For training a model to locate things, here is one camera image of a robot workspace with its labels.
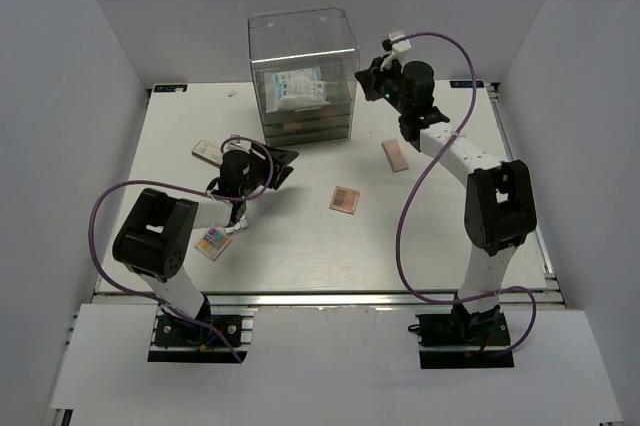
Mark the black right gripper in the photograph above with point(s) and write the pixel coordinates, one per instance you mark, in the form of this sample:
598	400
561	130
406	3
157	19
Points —
372	78

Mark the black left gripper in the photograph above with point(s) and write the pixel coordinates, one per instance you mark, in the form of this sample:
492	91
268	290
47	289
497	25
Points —
283	158

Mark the white cotton pad pack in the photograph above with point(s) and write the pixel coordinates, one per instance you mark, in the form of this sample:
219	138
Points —
309	91

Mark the clear smoky makeup organizer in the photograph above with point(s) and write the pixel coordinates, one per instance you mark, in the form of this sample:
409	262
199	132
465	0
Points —
303	64

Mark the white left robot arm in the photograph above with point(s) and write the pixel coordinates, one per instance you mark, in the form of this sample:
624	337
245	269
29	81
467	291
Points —
155	236

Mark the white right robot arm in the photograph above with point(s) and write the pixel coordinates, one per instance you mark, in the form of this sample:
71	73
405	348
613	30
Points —
499	208

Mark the pink slim makeup palette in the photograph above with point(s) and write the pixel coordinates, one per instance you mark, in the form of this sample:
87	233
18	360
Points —
394	155

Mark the beige clear makeup compact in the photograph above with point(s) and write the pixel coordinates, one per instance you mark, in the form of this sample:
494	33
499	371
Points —
207	152

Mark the grey nine-pan eyeshadow palette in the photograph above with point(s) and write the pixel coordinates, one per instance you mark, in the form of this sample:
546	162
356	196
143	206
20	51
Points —
241	225

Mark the brown four-pan eyeshadow palette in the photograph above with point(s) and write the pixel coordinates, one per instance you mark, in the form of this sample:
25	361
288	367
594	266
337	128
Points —
344	200

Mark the blue label sticker right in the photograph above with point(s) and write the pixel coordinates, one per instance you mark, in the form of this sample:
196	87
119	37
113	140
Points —
461	84

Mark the blue label sticker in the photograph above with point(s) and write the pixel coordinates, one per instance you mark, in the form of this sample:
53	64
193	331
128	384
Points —
170	88
461	84

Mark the colourful eyeshadow palette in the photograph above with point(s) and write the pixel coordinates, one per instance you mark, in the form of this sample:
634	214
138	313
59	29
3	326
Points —
213	243

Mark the blue label sticker left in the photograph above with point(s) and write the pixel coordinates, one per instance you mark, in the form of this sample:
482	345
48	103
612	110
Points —
170	88

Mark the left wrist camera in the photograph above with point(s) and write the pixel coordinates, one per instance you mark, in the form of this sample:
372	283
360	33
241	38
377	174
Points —
235	142

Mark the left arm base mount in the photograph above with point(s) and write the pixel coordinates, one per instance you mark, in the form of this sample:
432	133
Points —
176	341

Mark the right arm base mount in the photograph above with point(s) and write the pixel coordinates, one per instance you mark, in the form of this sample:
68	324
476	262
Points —
445	345

